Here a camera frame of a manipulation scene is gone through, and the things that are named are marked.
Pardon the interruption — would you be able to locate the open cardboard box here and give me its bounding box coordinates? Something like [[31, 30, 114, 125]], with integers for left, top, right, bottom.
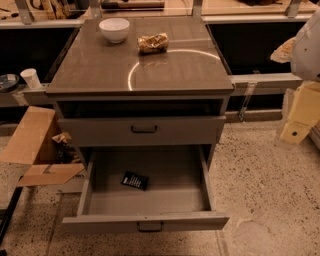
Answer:
[[0, 106, 85, 187]]

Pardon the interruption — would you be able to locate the white paper cup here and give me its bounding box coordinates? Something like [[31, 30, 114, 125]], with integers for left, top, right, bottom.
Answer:
[[20, 68, 41, 89]]

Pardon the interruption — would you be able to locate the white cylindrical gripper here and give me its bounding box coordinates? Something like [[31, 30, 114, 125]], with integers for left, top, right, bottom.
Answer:
[[270, 37, 320, 145]]

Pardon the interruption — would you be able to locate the grey metal rail frame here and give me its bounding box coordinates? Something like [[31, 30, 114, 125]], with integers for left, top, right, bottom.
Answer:
[[0, 0, 320, 123]]

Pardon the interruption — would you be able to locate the dark blue rxbar wrapper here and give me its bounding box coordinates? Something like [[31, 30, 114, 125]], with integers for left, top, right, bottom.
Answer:
[[121, 171, 149, 190]]

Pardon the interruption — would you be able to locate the white ceramic bowl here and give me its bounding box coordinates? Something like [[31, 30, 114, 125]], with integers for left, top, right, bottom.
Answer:
[[99, 18, 130, 43]]

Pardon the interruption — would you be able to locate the dark round lid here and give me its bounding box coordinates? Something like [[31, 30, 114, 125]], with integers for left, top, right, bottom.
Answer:
[[0, 74, 19, 93]]

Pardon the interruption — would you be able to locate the open grey lower drawer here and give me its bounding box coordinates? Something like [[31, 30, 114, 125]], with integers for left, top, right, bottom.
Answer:
[[63, 146, 229, 233]]

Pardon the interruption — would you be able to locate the crumpled gold snack bag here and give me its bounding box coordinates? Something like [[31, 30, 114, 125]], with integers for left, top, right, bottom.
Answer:
[[137, 33, 169, 54]]

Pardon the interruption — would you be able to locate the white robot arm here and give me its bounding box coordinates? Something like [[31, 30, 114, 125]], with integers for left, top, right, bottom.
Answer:
[[270, 9, 320, 149]]

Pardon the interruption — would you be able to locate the black floor bar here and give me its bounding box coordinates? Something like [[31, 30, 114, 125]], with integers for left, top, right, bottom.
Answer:
[[0, 186, 23, 245]]

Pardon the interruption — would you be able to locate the closed grey upper drawer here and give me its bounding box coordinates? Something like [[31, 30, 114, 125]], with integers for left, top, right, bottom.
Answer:
[[59, 116, 225, 147]]

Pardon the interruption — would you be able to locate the grey drawer cabinet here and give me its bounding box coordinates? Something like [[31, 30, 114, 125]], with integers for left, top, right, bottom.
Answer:
[[46, 17, 234, 163]]

